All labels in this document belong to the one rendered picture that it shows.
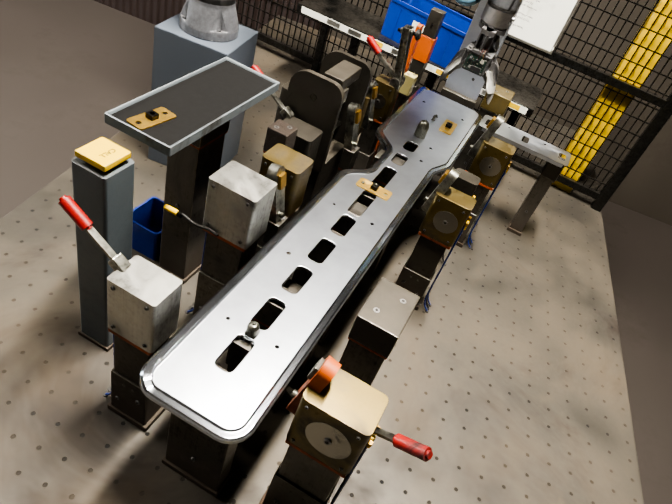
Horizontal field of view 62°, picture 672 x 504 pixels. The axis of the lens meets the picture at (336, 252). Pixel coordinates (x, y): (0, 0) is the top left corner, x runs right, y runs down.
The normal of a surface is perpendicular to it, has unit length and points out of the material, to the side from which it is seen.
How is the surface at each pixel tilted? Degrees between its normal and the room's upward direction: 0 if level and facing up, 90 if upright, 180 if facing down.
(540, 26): 90
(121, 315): 90
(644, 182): 90
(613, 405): 0
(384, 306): 0
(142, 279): 0
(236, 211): 90
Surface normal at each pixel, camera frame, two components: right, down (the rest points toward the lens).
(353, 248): 0.26, -0.72
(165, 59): -0.29, 0.59
